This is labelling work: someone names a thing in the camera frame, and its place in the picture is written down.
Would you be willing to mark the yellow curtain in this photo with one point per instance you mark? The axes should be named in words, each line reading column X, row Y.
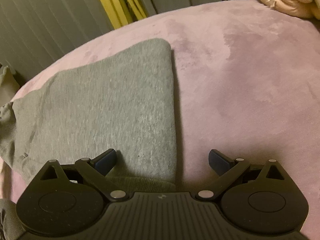
column 123, row 12

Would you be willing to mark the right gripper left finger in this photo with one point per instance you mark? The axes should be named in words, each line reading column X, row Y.
column 62, row 200

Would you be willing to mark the grey pants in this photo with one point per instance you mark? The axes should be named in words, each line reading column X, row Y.
column 124, row 102

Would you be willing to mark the grey curtain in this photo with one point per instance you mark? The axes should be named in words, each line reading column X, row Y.
column 36, row 33

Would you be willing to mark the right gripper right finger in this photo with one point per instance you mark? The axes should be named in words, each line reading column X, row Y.
column 261, row 199

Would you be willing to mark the pink bed blanket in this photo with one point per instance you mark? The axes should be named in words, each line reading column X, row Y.
column 246, row 82

